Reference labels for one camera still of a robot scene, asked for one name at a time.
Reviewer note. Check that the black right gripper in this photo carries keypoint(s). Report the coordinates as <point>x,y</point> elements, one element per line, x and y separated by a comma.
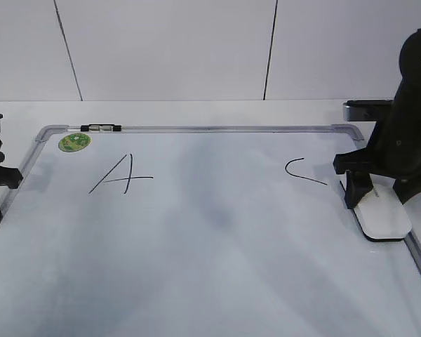
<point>394,147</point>

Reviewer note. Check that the white rectangular whiteboard eraser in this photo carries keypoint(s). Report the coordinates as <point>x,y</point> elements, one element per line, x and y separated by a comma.
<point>380,214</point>

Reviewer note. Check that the green round sticker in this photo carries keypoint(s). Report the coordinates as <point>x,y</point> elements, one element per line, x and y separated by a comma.
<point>74,142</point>

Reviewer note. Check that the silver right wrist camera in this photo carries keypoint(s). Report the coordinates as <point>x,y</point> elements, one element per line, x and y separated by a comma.
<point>366,110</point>

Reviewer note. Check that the white whiteboard with aluminium frame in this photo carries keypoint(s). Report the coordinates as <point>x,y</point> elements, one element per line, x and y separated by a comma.
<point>230,231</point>

